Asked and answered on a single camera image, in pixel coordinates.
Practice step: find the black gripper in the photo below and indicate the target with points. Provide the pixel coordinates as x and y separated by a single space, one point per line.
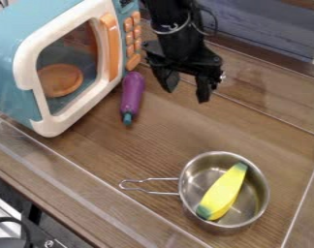
202 64

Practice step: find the purple toy eggplant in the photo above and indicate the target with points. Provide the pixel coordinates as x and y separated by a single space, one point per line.
133 85

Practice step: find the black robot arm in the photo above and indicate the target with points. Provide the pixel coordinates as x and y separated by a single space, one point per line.
175 22

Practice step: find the orange microwave turntable plate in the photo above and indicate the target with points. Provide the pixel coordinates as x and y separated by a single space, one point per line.
59 79

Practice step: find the blue white toy microwave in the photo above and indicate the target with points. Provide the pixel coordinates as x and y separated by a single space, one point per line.
88 33

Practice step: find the yellow toy corn cob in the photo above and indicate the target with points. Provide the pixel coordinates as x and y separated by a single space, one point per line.
222 193

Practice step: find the silver pot with wire handle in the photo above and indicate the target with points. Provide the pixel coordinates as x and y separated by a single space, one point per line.
197 176

